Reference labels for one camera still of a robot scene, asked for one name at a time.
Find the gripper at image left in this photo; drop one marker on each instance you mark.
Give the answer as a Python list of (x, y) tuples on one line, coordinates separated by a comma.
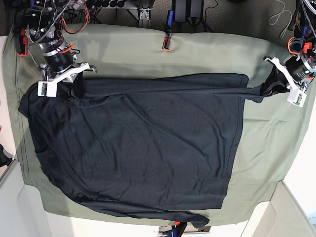
[(58, 63)]

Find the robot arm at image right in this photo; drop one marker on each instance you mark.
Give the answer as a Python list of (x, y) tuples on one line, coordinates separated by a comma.
[(303, 24)]

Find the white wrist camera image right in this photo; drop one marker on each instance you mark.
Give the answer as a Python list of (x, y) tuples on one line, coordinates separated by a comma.
[(297, 97)]

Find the bottom blue orange clamp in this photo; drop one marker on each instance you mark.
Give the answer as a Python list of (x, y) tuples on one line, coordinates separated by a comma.
[(177, 229)]

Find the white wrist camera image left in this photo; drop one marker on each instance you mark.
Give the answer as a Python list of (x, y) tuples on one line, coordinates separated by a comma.
[(47, 88)]

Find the dark navy long-sleeve shirt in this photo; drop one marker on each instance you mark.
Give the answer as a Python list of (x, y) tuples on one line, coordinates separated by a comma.
[(142, 148)]

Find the grey metal bracket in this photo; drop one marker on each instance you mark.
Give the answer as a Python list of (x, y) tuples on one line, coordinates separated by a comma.
[(144, 18)]

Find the top left orange clamp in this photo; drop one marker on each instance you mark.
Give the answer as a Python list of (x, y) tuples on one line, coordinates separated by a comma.
[(20, 40)]

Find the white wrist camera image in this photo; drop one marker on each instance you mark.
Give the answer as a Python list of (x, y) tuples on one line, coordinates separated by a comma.
[(47, 88), (297, 97)]

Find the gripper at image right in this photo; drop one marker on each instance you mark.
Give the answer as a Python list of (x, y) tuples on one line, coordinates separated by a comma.
[(289, 75)]

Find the green table cloth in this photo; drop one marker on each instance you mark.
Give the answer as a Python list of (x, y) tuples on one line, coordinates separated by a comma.
[(273, 130)]

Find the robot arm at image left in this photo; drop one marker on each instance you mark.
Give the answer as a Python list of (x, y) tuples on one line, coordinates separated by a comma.
[(44, 27)]

